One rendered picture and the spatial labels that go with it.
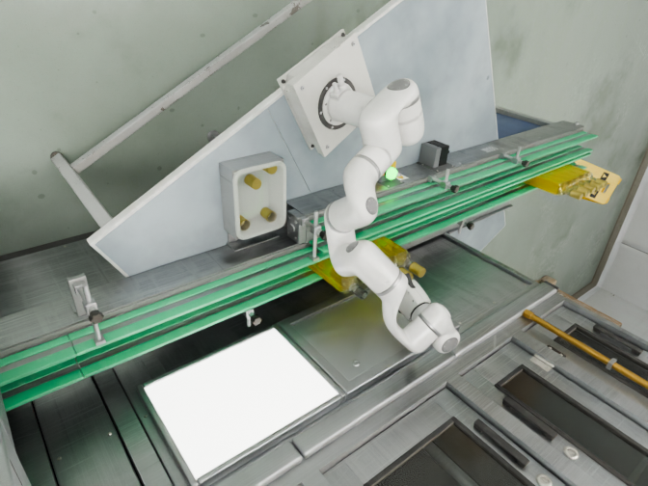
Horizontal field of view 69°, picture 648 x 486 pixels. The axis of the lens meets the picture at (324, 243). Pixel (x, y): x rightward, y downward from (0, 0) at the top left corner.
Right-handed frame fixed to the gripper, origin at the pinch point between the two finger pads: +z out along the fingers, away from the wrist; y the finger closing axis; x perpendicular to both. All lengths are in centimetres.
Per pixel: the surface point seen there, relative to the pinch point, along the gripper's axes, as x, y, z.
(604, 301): -514, -309, 222
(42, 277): 103, -15, 62
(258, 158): 34, 33, 29
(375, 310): 3.3, -12.8, 3.5
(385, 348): 8.8, -12.8, -12.7
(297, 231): 23.8, 10.3, 22.3
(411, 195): -22.0, 13.4, 29.2
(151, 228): 66, 18, 24
